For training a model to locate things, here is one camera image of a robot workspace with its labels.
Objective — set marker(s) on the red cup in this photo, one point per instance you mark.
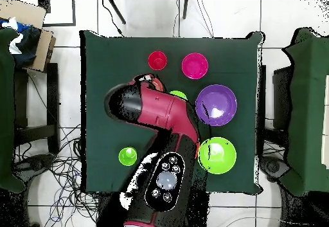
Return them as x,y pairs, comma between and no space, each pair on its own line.
157,60

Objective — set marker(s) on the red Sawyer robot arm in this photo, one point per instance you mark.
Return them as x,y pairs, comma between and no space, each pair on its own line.
164,111

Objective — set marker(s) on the small green bowl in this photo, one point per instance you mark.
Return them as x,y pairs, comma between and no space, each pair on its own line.
178,93

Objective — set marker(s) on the dark green tablecloth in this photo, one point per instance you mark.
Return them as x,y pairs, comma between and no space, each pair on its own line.
115,57

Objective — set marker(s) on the pink bowl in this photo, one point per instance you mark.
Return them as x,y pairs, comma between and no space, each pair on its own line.
194,66

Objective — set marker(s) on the large purple bowl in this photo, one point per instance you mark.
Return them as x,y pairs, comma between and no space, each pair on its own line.
218,103

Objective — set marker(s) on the black tripod leg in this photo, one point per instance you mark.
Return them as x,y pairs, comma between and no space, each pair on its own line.
117,11
185,8

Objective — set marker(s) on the green cup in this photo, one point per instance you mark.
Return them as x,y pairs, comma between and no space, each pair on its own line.
126,157

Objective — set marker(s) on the large green bowl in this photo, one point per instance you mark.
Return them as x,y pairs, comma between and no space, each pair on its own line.
221,155

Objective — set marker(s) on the blue and white cloth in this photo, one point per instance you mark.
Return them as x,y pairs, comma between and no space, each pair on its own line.
28,44

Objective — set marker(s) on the cardboard box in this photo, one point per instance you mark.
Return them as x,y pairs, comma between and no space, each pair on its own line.
23,12

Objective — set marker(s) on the green cloth covered table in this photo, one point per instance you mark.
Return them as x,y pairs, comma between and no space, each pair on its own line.
6,108
305,108

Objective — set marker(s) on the black stool frame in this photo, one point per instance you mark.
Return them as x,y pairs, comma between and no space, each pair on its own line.
52,108

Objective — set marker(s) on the black rectangular frame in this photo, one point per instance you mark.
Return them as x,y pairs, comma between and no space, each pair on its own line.
74,11

